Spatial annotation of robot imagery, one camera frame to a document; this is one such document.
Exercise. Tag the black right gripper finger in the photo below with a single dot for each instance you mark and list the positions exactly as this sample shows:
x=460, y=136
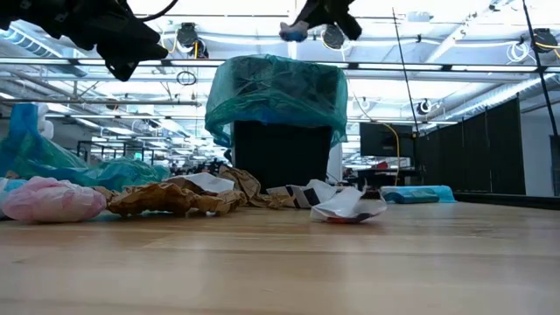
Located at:
x=349, y=17
x=317, y=9

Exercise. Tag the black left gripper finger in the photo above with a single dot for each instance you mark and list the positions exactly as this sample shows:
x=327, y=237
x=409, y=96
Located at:
x=122, y=65
x=135, y=46

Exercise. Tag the bin with teal liner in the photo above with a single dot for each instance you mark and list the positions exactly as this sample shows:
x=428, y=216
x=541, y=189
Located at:
x=275, y=87

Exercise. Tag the teal plastic trash bag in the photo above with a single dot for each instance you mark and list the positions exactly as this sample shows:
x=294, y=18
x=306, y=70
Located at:
x=44, y=162

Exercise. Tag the large brown paper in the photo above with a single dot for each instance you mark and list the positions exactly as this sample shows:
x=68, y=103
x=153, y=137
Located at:
x=166, y=199

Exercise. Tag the white black paper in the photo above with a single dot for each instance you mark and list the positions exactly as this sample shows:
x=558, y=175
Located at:
x=306, y=194

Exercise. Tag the black trash bin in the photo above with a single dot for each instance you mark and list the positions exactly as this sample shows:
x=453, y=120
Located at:
x=280, y=153

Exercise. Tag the teal bag roll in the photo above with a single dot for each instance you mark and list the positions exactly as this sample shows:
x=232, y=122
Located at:
x=411, y=198

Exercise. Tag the light blue bag roll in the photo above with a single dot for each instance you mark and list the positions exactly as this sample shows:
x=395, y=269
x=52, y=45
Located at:
x=437, y=190

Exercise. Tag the long ceiling light strip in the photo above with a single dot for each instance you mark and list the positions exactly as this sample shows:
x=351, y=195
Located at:
x=394, y=66

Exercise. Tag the black monitor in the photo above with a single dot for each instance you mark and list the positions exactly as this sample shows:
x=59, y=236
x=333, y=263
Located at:
x=385, y=140

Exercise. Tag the black partition wall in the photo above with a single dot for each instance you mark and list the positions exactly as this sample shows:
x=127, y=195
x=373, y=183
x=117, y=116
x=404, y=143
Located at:
x=472, y=149

